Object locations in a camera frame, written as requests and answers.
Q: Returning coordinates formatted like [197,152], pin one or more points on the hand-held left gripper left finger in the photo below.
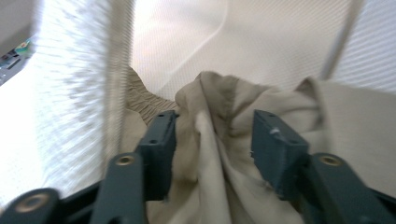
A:
[157,152]

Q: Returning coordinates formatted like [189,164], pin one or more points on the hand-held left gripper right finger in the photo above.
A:
[277,152]

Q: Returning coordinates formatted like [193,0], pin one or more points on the beige pants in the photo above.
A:
[218,174]

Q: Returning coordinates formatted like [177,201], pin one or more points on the white mesh laundry bag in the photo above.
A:
[264,40]

